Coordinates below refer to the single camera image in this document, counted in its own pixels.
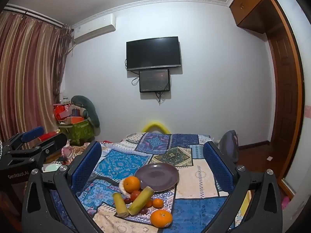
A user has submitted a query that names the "peeled pomelo segment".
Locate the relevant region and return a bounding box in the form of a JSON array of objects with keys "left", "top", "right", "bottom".
[{"left": 119, "top": 178, "right": 136, "bottom": 197}]

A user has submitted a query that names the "striped brown curtain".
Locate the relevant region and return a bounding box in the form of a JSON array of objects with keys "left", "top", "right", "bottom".
[{"left": 0, "top": 11, "right": 62, "bottom": 142}]

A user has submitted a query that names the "pink doll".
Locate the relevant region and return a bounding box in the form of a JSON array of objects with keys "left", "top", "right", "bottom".
[{"left": 61, "top": 140, "right": 74, "bottom": 159}]

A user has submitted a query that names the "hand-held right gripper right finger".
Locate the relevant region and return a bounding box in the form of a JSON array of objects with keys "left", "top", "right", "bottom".
[{"left": 203, "top": 141, "right": 283, "bottom": 233}]

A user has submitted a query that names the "white air conditioner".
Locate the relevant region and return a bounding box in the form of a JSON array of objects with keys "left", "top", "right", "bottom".
[{"left": 72, "top": 13, "right": 116, "bottom": 45}]

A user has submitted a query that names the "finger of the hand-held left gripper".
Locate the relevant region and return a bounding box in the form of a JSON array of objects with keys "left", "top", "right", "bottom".
[
  {"left": 11, "top": 134, "right": 68, "bottom": 163},
  {"left": 4, "top": 126, "right": 45, "bottom": 151}
]

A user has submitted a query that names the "flat red box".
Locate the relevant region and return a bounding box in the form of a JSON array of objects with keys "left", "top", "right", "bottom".
[{"left": 38, "top": 130, "right": 60, "bottom": 142}]

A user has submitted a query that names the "red gift box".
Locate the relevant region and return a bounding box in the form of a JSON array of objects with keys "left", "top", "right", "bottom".
[{"left": 53, "top": 103, "right": 71, "bottom": 121}]

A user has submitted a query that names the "orange with sticker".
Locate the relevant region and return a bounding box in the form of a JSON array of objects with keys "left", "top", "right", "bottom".
[{"left": 150, "top": 209, "right": 173, "bottom": 228}]

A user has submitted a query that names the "pale green bowl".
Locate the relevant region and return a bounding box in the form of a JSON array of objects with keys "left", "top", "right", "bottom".
[{"left": 42, "top": 164, "right": 63, "bottom": 173}]

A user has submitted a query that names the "patchwork blanket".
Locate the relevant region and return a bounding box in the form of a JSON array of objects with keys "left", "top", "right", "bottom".
[{"left": 49, "top": 132, "right": 253, "bottom": 233}]

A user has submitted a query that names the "large orange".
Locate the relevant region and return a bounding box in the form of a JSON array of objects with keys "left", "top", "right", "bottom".
[{"left": 123, "top": 176, "right": 141, "bottom": 193}]

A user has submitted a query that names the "grey backpack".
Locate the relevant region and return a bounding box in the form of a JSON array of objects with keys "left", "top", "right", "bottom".
[{"left": 219, "top": 130, "right": 240, "bottom": 163}]

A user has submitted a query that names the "black cable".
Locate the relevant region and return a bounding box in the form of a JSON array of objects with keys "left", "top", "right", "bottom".
[{"left": 155, "top": 91, "right": 166, "bottom": 106}]

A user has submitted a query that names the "white curtain rail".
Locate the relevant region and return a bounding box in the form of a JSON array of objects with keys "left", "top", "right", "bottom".
[{"left": 5, "top": 3, "right": 66, "bottom": 28}]

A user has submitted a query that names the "yellow cushion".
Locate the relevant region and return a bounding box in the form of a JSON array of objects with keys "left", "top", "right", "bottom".
[{"left": 142, "top": 120, "right": 170, "bottom": 134}]

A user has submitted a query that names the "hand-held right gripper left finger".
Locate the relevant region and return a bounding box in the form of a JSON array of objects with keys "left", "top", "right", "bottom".
[{"left": 21, "top": 140, "right": 110, "bottom": 233}]

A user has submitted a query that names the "yellow sugarcane piece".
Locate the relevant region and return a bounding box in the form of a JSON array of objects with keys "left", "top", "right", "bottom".
[
  {"left": 112, "top": 192, "right": 130, "bottom": 217},
  {"left": 128, "top": 186, "right": 155, "bottom": 216}
]

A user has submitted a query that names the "black wall television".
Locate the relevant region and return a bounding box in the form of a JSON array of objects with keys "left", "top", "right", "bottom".
[{"left": 126, "top": 36, "right": 182, "bottom": 71}]

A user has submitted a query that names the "orange box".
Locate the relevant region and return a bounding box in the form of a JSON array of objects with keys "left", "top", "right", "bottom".
[{"left": 67, "top": 116, "right": 85, "bottom": 125}]

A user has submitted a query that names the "purple plate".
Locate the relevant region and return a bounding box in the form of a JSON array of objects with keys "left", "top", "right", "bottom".
[{"left": 134, "top": 163, "right": 179, "bottom": 193}]

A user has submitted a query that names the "dark tied curtain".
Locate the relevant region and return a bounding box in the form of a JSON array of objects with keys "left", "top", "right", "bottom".
[{"left": 54, "top": 24, "right": 74, "bottom": 100}]

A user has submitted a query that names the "wooden overhead cabinet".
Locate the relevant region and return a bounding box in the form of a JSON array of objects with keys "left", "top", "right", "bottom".
[{"left": 230, "top": 0, "right": 283, "bottom": 35}]

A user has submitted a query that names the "small black monitor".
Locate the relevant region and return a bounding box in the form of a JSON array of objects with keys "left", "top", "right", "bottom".
[{"left": 139, "top": 69, "right": 170, "bottom": 93}]

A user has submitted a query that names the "wooden panelled door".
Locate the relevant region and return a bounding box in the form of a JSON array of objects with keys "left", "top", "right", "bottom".
[{"left": 267, "top": 33, "right": 300, "bottom": 148}]

